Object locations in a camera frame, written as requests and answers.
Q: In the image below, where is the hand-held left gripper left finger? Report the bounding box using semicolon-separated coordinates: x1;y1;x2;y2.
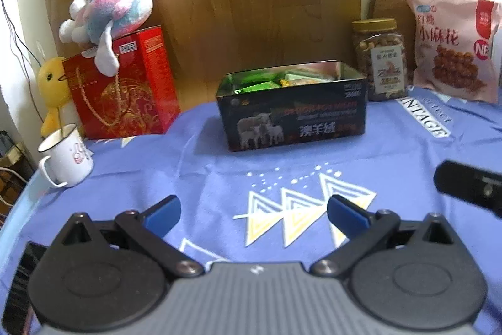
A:
59;195;205;278

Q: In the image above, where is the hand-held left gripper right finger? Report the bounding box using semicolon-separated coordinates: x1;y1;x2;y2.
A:
311;195;457;277

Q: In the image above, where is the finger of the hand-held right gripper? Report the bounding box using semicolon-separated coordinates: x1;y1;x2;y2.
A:
433;160;502;219

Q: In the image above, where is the black tin box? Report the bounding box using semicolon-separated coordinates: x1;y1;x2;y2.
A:
216;60;368;152

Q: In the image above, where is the pale green snack packet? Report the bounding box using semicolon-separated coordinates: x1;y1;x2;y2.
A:
283;69;338;86

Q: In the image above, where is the bright green snack packet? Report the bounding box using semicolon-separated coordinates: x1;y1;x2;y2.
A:
240;81;282;95

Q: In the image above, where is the blue printed tablecloth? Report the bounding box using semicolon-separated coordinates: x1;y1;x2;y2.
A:
0;86;502;335

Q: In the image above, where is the white enamel mug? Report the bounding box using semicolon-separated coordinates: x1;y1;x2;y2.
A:
37;123;95;189

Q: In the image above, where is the red gift box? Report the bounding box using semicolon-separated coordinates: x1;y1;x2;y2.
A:
63;26;181;140

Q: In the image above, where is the pink snack bag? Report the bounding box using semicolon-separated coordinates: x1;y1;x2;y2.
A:
403;0;502;104

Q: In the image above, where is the clear nut jar gold lid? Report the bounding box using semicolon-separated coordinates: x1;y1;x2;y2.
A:
351;18;409;102

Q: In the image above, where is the yellow plush duck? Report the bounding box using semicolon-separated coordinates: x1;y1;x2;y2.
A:
37;56;79;138

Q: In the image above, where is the woven bamboo mat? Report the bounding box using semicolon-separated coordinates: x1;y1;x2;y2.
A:
369;0;417;73

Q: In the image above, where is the pink blue plush toy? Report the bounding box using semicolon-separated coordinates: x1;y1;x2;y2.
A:
59;0;161;77

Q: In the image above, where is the thin black cable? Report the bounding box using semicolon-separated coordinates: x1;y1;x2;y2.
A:
0;0;45;124

